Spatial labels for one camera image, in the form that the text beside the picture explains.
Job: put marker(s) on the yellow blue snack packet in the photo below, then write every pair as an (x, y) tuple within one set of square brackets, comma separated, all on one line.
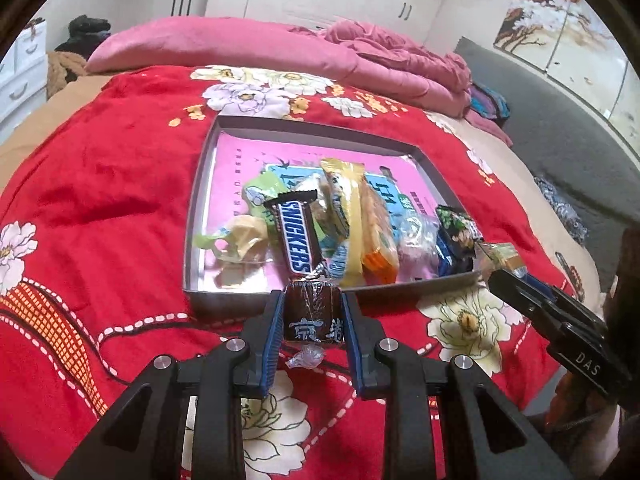
[(345, 200)]

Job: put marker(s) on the clear candy packet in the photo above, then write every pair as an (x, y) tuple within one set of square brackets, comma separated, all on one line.
[(415, 232)]

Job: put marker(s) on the green pastry packet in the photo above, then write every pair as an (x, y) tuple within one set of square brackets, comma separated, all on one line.
[(260, 190)]

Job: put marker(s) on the grey patterned cloth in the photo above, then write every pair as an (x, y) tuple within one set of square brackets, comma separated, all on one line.
[(560, 205)]

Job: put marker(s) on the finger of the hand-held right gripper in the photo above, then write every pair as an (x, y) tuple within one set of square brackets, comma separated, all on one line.
[(560, 301), (520, 297)]

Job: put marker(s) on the dark clothes pile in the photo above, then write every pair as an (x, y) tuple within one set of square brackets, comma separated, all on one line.
[(87, 27)]

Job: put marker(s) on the grey padded headboard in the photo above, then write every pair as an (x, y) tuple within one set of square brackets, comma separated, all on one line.
[(560, 125)]

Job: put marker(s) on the dark brown cake packet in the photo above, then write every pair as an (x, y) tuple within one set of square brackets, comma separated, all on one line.
[(312, 315)]

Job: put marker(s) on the tree wall painting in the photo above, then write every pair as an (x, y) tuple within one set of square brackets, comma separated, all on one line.
[(530, 20)]

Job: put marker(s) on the pink quilt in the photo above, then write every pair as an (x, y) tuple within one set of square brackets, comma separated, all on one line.
[(410, 70)]

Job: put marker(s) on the white drawer cabinet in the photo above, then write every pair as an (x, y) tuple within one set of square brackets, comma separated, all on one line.
[(22, 75)]

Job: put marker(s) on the brown plush blanket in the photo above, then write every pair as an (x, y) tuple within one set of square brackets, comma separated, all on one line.
[(62, 70)]

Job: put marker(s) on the red floral blanket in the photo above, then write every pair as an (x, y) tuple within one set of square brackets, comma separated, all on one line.
[(100, 185)]

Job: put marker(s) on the brown chocolate bar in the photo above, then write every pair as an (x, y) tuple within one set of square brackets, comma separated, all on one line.
[(295, 235)]

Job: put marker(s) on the colourful folded clothes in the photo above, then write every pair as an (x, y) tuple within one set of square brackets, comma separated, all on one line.
[(487, 102)]

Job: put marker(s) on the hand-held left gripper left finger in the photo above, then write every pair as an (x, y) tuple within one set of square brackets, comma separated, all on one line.
[(272, 335)]

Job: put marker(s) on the grey box tray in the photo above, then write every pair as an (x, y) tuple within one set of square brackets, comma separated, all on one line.
[(225, 302)]

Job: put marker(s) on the long pink pillow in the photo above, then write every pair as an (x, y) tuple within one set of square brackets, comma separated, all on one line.
[(200, 42)]

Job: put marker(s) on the orange cracker packet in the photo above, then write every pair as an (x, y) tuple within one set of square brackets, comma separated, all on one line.
[(377, 230)]

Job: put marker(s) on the pink book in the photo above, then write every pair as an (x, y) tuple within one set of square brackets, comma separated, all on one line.
[(235, 170)]

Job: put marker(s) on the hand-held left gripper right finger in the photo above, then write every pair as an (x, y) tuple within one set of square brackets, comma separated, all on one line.
[(352, 340)]

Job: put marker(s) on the green black snack packet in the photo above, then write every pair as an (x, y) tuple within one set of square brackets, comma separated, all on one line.
[(457, 227)]

